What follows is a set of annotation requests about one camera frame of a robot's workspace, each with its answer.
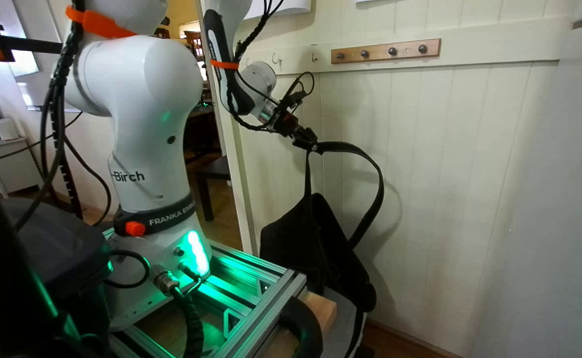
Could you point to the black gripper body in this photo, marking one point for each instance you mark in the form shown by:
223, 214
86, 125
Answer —
286, 125

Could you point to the black bag with white stitching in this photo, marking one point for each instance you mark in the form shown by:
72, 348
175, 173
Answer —
310, 238

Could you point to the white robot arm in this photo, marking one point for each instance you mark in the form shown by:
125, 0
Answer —
147, 85

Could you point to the wooden peg rack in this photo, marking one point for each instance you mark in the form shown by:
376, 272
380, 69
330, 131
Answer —
388, 51

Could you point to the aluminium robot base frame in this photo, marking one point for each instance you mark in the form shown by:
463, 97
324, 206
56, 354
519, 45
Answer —
239, 306

